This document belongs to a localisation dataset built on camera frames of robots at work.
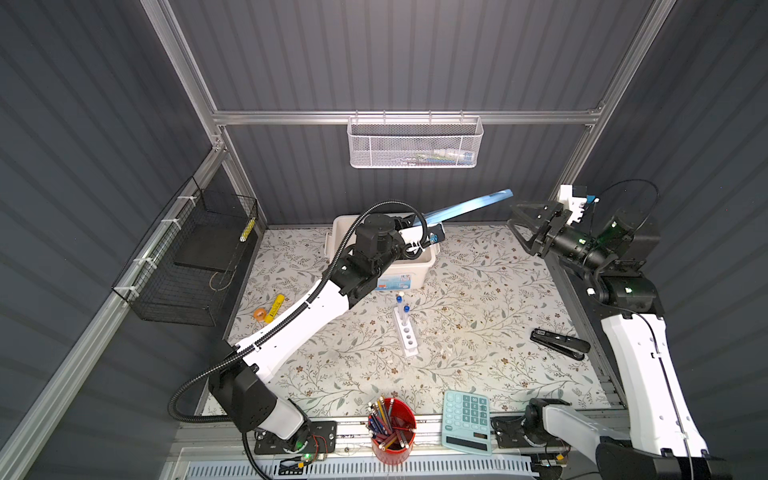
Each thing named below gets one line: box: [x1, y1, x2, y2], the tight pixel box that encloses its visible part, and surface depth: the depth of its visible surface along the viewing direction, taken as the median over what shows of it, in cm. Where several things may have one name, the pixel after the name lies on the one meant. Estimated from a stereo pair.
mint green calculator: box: [442, 390, 492, 455], surface depth 76 cm
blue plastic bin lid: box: [414, 188, 514, 226], surface depth 59 cm
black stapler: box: [530, 328, 591, 361], surface depth 90 cm
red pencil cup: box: [366, 394, 417, 466], surface depth 66 cm
